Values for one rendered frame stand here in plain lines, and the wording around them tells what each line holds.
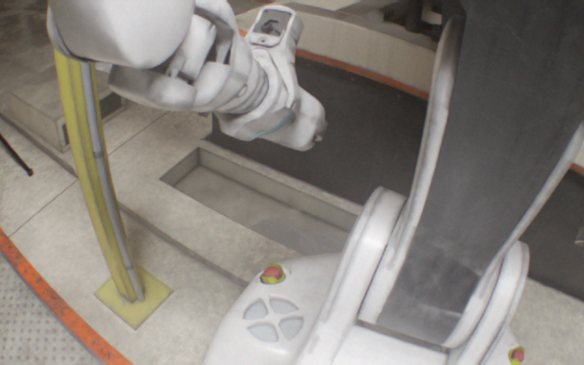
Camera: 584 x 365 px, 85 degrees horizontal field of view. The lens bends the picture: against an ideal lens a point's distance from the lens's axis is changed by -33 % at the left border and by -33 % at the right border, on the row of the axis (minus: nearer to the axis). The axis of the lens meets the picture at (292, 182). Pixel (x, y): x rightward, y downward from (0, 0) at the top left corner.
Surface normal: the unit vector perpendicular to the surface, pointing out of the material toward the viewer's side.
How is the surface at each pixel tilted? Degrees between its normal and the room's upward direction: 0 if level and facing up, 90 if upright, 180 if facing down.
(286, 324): 0
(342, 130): 90
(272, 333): 0
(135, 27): 87
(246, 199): 0
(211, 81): 67
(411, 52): 90
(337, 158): 90
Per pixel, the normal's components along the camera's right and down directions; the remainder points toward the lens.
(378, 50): -0.51, 0.52
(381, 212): -0.04, -0.65
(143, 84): 0.16, 0.27
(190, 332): 0.07, -0.77
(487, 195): -0.45, 0.77
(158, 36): 0.89, 0.33
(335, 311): -0.39, 0.15
